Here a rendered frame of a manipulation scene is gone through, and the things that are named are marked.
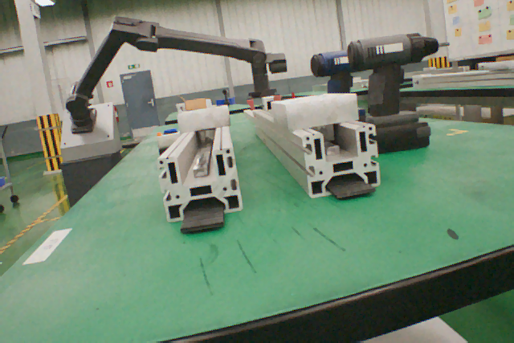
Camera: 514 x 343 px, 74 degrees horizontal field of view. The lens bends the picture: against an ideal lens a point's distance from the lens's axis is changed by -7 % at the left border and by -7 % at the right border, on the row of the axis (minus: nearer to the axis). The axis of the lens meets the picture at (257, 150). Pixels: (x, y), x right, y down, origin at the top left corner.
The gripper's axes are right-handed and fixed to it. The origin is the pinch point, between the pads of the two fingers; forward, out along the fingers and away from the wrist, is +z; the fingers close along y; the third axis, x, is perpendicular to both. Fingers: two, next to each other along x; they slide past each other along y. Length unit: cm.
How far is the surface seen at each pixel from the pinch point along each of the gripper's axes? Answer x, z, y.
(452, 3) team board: 232, -72, 238
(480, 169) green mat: -88, 6, 20
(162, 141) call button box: -23.0, 1.4, -34.3
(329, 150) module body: -83, 0, 0
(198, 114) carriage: -55, -6, -20
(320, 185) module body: -86, 4, -3
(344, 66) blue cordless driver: -44.3, -12.3, 16.6
